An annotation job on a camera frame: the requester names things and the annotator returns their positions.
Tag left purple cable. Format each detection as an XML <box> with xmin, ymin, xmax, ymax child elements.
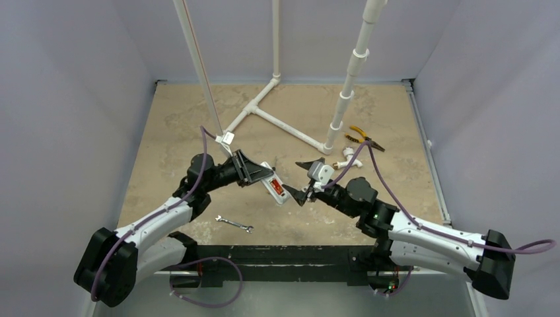
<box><xmin>90</xmin><ymin>125</ymin><xmax>244</xmax><ymax>308</ymax></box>

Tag aluminium rail frame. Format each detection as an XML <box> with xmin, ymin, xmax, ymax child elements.
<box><xmin>95</xmin><ymin>84</ymin><xmax>485</xmax><ymax>316</ymax></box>

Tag silver open-end wrench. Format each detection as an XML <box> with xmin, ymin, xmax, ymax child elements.
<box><xmin>215</xmin><ymin>215</ymin><xmax>254</xmax><ymax>234</ymax></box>

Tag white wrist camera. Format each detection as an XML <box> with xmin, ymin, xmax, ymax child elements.
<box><xmin>215</xmin><ymin>131</ymin><xmax>234</xmax><ymax>157</ymax></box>
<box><xmin>307</xmin><ymin>160</ymin><xmax>335</xmax><ymax>192</ymax></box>

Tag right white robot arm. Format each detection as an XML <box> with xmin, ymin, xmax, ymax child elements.
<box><xmin>283</xmin><ymin>158</ymin><xmax>516</xmax><ymax>300</ymax></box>

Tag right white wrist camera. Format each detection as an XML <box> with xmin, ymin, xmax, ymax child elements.
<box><xmin>307</xmin><ymin>160</ymin><xmax>335</xmax><ymax>192</ymax></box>

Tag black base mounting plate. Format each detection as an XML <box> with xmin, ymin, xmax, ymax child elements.
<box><xmin>163</xmin><ymin>245</ymin><xmax>409</xmax><ymax>288</ymax></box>

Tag white PVC pipe frame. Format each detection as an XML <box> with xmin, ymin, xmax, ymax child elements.
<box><xmin>173</xmin><ymin>0</ymin><xmax>388</xmax><ymax>155</ymax></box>

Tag white plastic faucet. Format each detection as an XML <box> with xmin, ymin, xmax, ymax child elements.
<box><xmin>332</xmin><ymin>147</ymin><xmax>363</xmax><ymax>170</ymax></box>

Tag white remote control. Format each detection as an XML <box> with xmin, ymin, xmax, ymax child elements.
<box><xmin>260</xmin><ymin>162</ymin><xmax>291</xmax><ymax>205</ymax></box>

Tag yellow handled pliers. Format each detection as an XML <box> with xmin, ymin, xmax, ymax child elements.
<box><xmin>344</xmin><ymin>125</ymin><xmax>386</xmax><ymax>153</ymax></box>

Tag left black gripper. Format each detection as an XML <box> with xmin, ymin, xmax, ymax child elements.
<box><xmin>203</xmin><ymin>150</ymin><xmax>273</xmax><ymax>194</ymax></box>

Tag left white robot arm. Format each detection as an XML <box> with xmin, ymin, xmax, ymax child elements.
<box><xmin>73</xmin><ymin>150</ymin><xmax>287</xmax><ymax>307</ymax></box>

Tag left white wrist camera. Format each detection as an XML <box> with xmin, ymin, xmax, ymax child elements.
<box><xmin>215</xmin><ymin>131</ymin><xmax>234</xmax><ymax>157</ymax></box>

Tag red battery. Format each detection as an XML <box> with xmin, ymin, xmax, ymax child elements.
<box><xmin>269</xmin><ymin>178</ymin><xmax>284</xmax><ymax>195</ymax></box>

